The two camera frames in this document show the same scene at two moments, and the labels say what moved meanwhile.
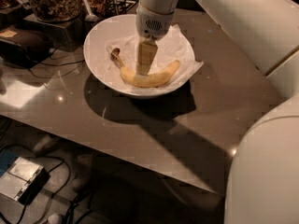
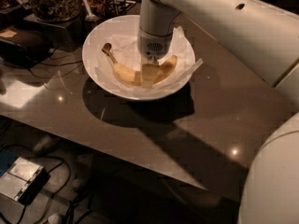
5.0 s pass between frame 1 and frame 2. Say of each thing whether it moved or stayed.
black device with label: stayed
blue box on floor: stayed
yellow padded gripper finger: moved
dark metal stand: stayed
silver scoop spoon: stayed
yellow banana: moved
